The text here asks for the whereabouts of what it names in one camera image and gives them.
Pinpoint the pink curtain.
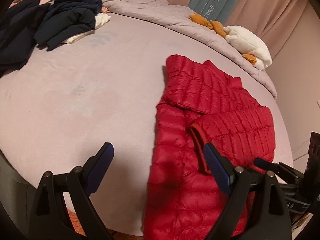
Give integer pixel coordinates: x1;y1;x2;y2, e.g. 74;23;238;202
168;0;311;57

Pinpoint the red down jacket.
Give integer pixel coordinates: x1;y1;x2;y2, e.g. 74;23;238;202
143;55;276;239

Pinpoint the dark navy clothes pile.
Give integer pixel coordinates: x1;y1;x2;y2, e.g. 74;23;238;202
1;0;103;74

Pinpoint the white goose plush toy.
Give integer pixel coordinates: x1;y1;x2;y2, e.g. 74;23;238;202
189;13;273;71

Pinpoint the white garment under pile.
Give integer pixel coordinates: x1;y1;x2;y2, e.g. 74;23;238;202
61;13;112;45

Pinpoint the grey folded quilt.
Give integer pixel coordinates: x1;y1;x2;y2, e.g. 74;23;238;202
101;0;277;99

